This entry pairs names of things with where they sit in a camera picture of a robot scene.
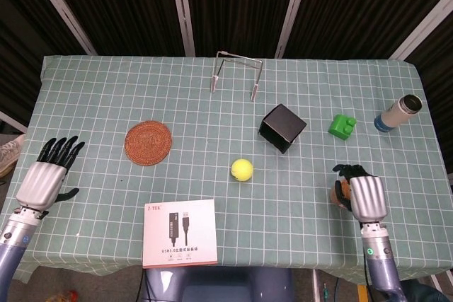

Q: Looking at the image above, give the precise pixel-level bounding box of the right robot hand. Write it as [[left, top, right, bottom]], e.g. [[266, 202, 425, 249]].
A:
[[332, 163, 387, 224]]

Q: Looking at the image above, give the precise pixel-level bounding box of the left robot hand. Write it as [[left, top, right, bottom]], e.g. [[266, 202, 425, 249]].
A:
[[16, 135, 86, 213]]

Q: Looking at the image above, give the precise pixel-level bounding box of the yellow tennis ball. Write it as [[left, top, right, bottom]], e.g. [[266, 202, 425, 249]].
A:
[[231, 158, 254, 182]]

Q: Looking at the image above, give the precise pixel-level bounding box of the black cardboard box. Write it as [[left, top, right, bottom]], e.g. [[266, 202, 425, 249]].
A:
[[259, 103, 308, 155]]

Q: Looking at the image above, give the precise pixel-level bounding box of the small brown object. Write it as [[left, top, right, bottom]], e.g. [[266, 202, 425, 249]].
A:
[[329, 178, 352, 210]]

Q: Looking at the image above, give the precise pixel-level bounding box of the grey sneaker shoe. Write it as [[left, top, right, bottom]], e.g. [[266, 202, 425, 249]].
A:
[[0, 134, 26, 178]]

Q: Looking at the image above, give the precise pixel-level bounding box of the green toy building block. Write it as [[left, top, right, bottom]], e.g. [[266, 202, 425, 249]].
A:
[[328, 114, 357, 140]]

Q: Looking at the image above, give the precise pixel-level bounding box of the white thermos cup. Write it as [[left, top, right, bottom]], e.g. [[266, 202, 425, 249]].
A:
[[374, 94, 423, 133]]

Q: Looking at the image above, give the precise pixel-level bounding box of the round woven brown coaster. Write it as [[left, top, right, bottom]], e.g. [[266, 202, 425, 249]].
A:
[[124, 120, 173, 167]]

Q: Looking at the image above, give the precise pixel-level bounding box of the green checked tablecloth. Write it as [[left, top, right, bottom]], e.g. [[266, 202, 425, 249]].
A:
[[6, 54, 453, 281]]

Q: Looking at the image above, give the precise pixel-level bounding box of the blue-grey robot torso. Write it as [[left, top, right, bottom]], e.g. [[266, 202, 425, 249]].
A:
[[143, 266, 294, 302]]

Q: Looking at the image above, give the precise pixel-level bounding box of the white USB cable package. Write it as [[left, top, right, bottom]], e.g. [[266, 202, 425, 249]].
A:
[[142, 199, 219, 269]]

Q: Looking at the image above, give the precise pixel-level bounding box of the white partition frame post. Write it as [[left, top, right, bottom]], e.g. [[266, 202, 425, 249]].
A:
[[168, 0, 197, 57], [275, 0, 315, 59], [23, 0, 98, 56], [389, 0, 453, 61]]

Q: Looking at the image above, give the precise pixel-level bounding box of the metal wire stand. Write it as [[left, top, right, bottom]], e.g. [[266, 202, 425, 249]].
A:
[[210, 50, 265, 102]]

